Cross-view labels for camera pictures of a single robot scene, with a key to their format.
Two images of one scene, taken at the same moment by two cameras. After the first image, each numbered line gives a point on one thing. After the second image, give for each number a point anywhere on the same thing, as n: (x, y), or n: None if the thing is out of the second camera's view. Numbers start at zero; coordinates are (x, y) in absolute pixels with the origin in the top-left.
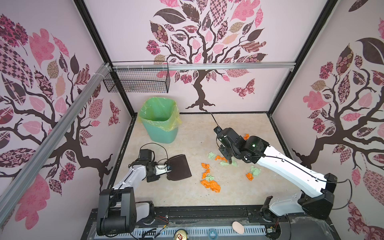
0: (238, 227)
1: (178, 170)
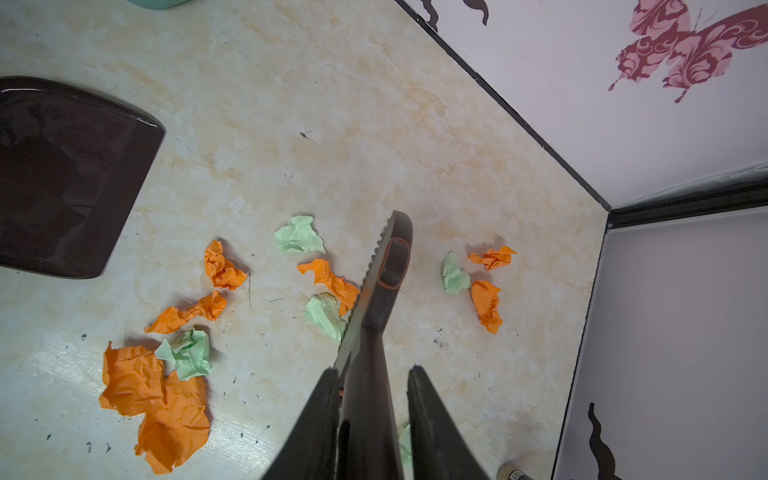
0: None
1: (70, 161)
